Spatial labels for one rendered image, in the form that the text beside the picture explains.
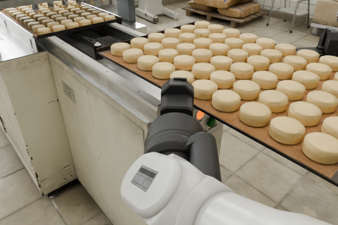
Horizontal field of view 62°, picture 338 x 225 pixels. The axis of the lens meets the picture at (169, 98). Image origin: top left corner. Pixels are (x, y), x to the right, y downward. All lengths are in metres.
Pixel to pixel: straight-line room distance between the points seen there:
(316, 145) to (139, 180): 0.25
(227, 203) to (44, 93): 1.19
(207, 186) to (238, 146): 1.75
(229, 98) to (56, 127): 1.09
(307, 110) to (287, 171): 1.43
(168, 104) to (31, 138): 1.08
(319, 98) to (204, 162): 0.30
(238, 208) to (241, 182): 1.54
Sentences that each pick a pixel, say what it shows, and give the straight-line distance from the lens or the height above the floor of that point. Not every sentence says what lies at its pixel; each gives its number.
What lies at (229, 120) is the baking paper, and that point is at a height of 1.00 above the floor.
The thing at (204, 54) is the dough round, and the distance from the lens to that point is 0.68.
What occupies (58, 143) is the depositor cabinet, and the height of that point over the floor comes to 0.36.
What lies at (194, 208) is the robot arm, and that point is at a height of 1.07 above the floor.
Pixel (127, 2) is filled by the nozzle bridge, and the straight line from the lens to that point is 1.58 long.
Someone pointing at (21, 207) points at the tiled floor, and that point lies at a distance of 1.80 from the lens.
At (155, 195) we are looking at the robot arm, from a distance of 0.27.
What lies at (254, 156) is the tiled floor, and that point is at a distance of 1.96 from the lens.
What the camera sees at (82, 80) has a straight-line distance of 1.04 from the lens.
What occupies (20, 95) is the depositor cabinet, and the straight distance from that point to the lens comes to 1.34.
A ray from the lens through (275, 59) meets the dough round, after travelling 0.72.
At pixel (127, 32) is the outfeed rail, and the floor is 0.89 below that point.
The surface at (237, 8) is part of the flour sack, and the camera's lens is 4.55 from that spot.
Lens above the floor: 1.28
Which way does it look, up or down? 31 degrees down
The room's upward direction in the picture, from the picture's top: straight up
